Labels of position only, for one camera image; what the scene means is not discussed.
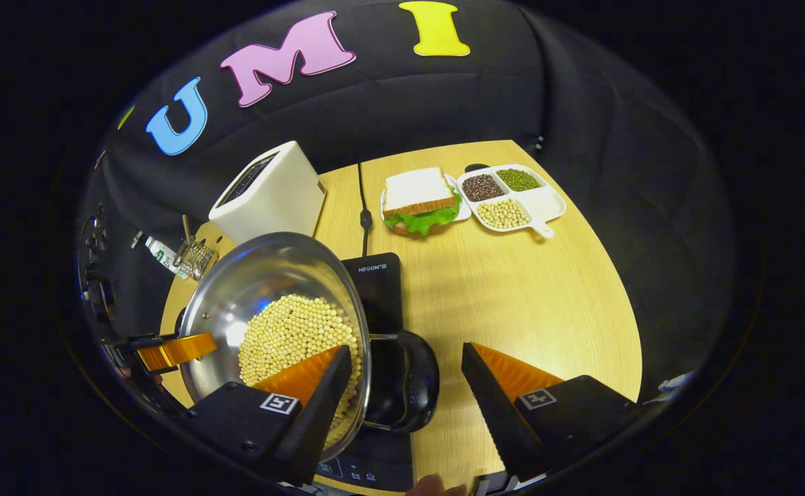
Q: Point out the large pile of soybeans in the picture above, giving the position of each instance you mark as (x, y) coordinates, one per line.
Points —
(292, 331)

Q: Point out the sandwich with lettuce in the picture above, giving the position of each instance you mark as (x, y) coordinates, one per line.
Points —
(416, 189)

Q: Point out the small white plate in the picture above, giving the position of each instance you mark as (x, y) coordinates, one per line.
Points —
(464, 210)

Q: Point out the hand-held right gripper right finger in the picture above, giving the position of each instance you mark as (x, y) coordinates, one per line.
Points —
(492, 413)

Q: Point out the small pile of soybeans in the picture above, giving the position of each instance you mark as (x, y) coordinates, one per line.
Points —
(503, 213)

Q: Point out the stainless steel pot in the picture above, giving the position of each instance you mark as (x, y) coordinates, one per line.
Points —
(265, 275)

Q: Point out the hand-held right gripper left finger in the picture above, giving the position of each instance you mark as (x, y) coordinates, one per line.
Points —
(320, 413)

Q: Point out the black backdrop cloth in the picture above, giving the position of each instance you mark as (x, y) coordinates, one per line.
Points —
(582, 103)

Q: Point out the white toaster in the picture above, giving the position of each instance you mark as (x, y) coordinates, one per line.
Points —
(278, 200)

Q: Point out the white and green bottle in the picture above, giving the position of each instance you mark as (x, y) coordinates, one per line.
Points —
(161, 255)

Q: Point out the white divided dish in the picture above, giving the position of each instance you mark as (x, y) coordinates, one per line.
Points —
(544, 203)

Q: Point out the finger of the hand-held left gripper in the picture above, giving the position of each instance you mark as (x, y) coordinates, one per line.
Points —
(175, 350)

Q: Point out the black induction cooktop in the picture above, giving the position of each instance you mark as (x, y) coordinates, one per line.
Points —
(382, 296)

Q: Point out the pile of green beans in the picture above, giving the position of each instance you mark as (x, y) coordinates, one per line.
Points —
(518, 180)

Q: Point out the pile of red beans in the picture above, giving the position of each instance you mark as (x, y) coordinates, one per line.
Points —
(482, 187)

